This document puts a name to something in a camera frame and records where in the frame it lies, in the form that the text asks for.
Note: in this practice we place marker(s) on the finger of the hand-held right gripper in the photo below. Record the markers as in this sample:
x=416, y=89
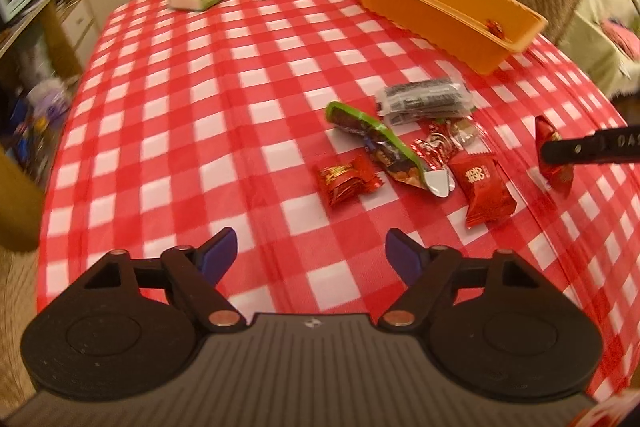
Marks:
x=565, y=151

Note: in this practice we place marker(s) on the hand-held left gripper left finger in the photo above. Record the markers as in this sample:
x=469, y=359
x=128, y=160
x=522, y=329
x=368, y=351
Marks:
x=220, y=253

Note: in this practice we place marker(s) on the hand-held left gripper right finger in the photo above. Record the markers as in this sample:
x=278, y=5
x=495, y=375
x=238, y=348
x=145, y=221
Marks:
x=402, y=253

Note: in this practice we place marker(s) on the glossy red candy packet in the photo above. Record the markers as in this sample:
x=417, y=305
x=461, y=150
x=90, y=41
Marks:
x=557, y=179

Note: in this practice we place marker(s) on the red square snack packet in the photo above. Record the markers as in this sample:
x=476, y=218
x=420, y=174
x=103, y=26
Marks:
x=480, y=187

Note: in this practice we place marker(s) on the red gold snack packet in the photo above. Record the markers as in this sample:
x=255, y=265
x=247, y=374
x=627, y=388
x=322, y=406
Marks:
x=345, y=179

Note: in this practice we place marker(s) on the green nut snack packet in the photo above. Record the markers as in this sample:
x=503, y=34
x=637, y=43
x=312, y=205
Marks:
x=380, y=142

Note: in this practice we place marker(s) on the shiny dark red candy packet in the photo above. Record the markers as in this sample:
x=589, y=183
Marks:
x=440, y=142

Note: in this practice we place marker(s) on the small red candy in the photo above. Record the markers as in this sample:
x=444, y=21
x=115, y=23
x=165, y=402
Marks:
x=495, y=28

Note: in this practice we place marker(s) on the black snack packet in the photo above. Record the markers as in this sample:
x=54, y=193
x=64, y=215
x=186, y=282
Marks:
x=425, y=99

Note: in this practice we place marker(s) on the orange plastic basket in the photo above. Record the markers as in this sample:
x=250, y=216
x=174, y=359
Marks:
x=440, y=22

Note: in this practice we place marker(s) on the sofa with pale cover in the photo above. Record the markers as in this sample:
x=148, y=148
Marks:
x=600, y=42

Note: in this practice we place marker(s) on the red checkered tablecloth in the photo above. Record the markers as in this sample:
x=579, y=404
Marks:
x=200, y=132

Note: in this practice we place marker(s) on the pink cloth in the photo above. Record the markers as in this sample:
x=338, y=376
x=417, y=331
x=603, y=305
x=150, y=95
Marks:
x=622, y=37

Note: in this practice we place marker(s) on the pale plastic bag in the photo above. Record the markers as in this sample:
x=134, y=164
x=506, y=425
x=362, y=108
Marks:
x=45, y=102

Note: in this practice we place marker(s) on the red patterned cloth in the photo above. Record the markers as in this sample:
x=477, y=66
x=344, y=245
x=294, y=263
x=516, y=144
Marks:
x=605, y=412

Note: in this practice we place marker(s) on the wooden shelf unit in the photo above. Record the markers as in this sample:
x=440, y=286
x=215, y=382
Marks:
x=70, y=24

